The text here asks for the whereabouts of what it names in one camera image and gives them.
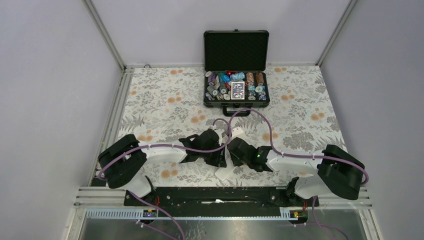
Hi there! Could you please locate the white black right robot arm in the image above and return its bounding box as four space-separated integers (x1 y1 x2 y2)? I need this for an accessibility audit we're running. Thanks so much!
227 137 368 206

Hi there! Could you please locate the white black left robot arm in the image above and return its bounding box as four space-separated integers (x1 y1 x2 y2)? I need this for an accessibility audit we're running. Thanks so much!
97 128 226 206

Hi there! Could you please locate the playing card deck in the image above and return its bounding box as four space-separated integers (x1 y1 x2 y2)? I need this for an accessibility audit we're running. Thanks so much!
230 81 245 100

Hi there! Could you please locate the floral patterned table mat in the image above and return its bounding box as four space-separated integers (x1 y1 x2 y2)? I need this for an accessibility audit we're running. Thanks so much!
107 65 352 188

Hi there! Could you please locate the black poker chip case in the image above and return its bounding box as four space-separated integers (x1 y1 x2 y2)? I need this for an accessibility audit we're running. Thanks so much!
203 29 270 117

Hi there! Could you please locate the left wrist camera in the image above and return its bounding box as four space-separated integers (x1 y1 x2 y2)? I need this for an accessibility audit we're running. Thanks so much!
214 129 226 145

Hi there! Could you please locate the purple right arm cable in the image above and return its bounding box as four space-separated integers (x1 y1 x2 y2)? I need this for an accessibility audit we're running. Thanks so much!
228 107 370 186

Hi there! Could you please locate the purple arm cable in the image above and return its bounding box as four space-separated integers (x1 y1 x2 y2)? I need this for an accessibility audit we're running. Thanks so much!
228 107 370 186
96 118 233 240

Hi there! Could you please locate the black mounting base rail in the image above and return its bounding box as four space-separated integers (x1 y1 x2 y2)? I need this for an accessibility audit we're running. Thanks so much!
123 186 319 214

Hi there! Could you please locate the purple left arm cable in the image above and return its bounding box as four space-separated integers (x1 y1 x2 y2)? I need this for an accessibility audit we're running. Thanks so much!
96 118 233 240

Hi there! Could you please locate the aluminium frame rail left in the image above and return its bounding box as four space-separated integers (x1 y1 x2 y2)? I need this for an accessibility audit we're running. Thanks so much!
64 65 135 240

